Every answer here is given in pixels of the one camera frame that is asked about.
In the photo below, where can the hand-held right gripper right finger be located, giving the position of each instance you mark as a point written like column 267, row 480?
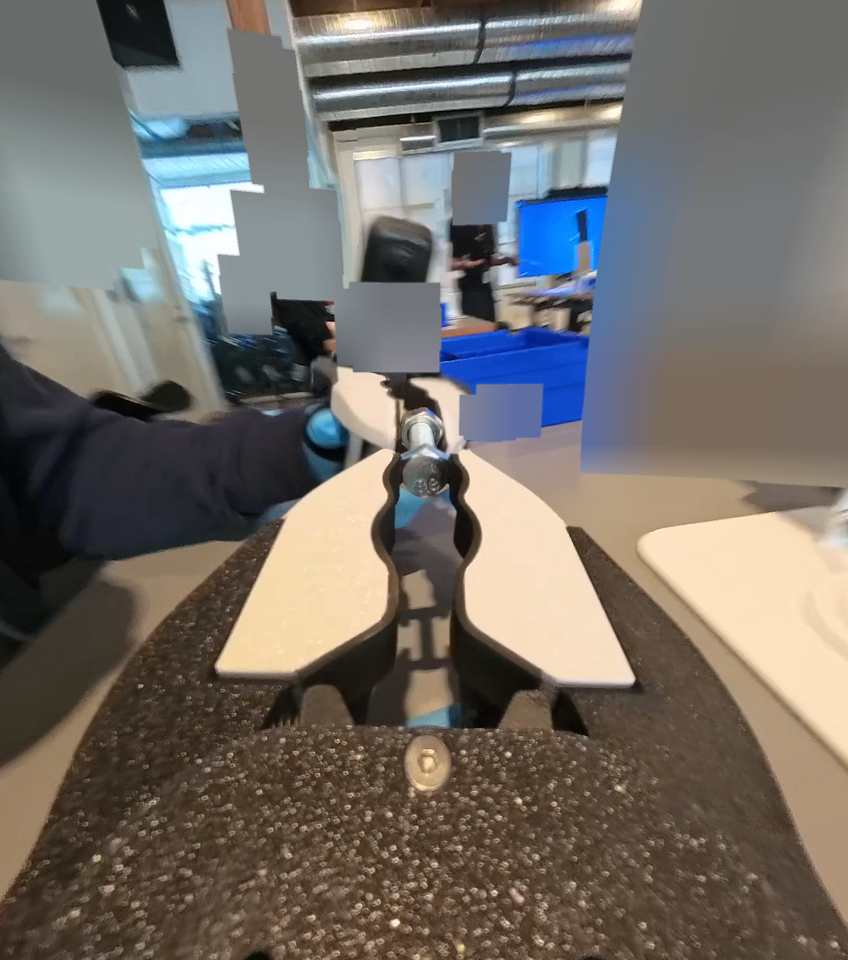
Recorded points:
column 536, row 592

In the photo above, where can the person's left hand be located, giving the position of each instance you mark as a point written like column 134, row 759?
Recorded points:
column 325, row 442

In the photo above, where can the blue plastic bin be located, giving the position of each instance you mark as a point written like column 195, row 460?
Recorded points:
column 514, row 367

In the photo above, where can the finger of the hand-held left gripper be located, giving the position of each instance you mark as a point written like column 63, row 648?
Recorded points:
column 364, row 405
column 442, row 397

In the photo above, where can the blue wall screen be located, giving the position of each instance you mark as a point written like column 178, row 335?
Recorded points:
column 551, row 240

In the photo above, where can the silver ventilation duct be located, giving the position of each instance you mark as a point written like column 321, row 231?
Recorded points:
column 431, row 94
column 431, row 34

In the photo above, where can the white stand base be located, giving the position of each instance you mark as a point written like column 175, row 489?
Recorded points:
column 731, row 600

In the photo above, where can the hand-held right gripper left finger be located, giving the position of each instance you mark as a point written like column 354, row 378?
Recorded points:
column 319, row 570

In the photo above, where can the steel bolt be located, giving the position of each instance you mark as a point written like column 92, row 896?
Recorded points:
column 424, row 478

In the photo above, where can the steel hex nut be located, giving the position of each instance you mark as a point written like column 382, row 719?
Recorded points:
column 418, row 426

